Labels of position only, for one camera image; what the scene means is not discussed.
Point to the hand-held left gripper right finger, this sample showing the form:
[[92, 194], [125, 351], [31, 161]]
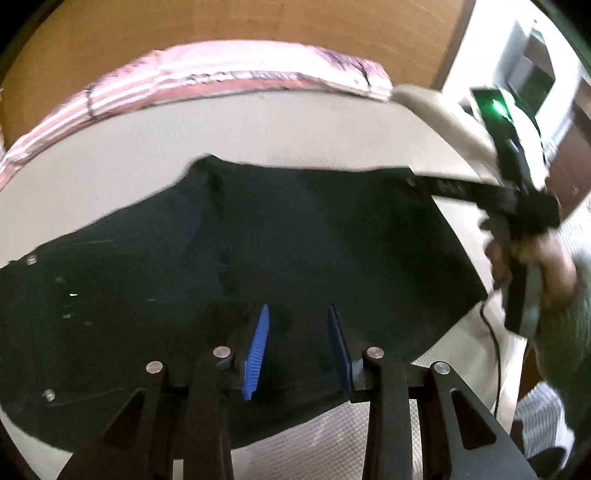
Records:
[[340, 350]]

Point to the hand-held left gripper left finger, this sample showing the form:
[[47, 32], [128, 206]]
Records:
[[256, 355]]

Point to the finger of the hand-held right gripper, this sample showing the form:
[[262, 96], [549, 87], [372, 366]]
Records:
[[457, 188]]

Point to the black pants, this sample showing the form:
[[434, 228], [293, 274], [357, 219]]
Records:
[[184, 277]]

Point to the person's right forearm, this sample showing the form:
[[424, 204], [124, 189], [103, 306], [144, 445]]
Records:
[[568, 350]]

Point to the person's right hand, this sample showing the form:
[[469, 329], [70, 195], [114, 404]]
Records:
[[556, 272]]

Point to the beige blanket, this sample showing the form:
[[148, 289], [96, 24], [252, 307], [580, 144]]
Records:
[[438, 110]]

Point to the white framed window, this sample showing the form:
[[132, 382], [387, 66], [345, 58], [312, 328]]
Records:
[[531, 60]]

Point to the grey waffle bed sheet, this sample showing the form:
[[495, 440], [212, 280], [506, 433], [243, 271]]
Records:
[[300, 129]]

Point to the striped clothing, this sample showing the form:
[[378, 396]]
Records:
[[542, 408]]

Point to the pink striped pillow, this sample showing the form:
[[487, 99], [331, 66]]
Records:
[[207, 64]]

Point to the woven wooden headboard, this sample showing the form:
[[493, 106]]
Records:
[[231, 23]]

